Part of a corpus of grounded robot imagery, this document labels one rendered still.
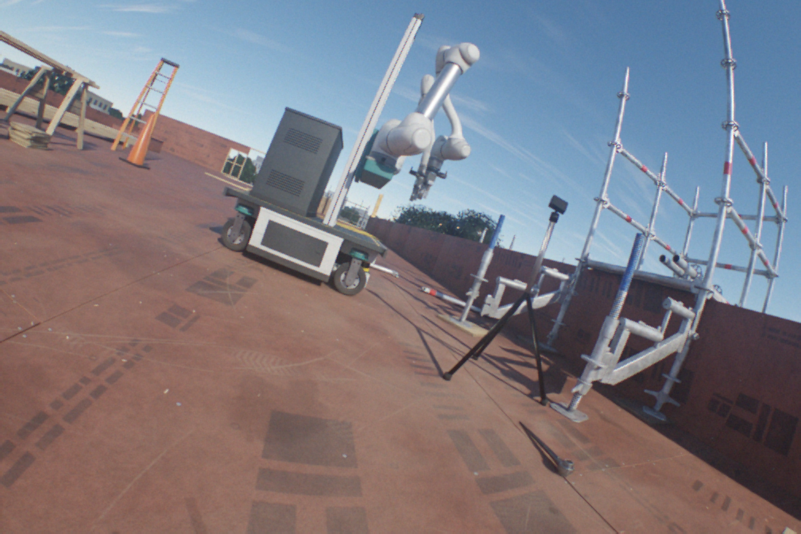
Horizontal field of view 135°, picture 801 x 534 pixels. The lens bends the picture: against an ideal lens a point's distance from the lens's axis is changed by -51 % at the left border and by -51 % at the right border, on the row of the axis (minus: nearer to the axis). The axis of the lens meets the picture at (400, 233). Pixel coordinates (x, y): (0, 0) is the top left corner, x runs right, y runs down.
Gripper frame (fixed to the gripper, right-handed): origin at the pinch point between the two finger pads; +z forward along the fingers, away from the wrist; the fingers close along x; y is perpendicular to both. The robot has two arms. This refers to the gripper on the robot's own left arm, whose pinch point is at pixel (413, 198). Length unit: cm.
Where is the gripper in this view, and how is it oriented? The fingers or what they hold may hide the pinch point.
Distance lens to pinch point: 226.0
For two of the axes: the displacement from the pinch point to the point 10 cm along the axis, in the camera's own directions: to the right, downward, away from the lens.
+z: -3.6, 9.3, 0.0
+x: -1.5, -0.5, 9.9
